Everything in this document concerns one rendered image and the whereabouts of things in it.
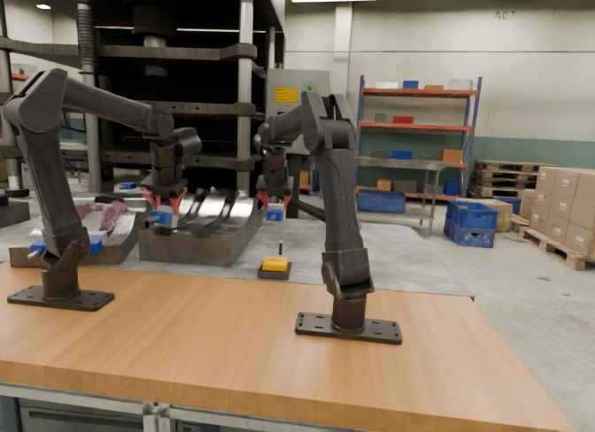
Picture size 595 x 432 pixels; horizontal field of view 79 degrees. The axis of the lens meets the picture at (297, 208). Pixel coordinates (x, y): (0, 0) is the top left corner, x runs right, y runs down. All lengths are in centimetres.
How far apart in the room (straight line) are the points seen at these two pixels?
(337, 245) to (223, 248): 42
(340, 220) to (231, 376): 32
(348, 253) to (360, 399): 24
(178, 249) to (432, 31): 726
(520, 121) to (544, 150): 70
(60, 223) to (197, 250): 35
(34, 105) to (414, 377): 79
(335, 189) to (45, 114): 54
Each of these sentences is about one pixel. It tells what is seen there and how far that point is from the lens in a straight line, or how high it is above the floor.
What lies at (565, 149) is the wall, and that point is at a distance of 833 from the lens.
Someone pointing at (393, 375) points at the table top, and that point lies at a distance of 65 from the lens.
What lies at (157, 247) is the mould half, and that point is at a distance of 107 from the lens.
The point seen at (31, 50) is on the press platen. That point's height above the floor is 150.
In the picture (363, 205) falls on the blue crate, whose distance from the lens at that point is 472.
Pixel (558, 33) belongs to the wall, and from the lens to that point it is 839.
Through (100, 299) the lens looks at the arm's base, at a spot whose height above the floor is 81.
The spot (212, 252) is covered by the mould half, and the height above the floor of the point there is 84.
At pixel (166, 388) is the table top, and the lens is 63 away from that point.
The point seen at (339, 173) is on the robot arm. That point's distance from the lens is 69.
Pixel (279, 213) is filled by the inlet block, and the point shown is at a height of 94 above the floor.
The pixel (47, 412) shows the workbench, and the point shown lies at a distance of 152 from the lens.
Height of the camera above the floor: 116
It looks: 12 degrees down
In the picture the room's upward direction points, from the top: 3 degrees clockwise
